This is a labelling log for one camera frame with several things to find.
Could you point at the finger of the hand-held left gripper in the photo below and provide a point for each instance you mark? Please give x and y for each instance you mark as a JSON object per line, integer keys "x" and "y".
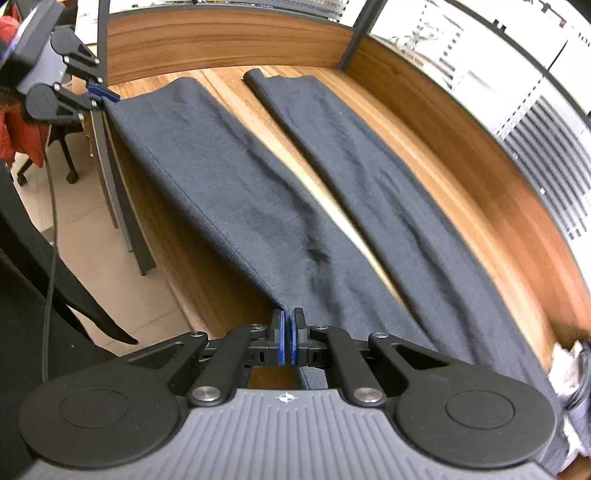
{"x": 104, "y": 93}
{"x": 85, "y": 60}

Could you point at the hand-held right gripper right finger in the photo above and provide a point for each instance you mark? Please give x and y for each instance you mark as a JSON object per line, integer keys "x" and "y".
{"x": 293, "y": 344}

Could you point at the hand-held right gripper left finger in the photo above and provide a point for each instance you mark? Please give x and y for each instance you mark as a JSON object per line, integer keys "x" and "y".
{"x": 279, "y": 339}

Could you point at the dark grey pants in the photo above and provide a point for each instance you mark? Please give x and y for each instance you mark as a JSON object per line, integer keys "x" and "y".
{"x": 258, "y": 207}

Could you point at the pile of folded clothes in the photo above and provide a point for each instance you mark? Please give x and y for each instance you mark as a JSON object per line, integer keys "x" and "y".
{"x": 572, "y": 383}

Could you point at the black office chair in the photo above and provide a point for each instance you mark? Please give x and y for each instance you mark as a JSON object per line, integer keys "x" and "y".
{"x": 60, "y": 147}

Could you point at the red jacket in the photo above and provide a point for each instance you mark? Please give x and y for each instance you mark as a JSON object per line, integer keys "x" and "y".
{"x": 23, "y": 134}

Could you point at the grey metal desk leg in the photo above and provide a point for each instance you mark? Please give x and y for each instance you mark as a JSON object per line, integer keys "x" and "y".
{"x": 122, "y": 203}

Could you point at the wooden desk partition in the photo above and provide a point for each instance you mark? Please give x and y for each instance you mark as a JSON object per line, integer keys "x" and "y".
{"x": 221, "y": 41}

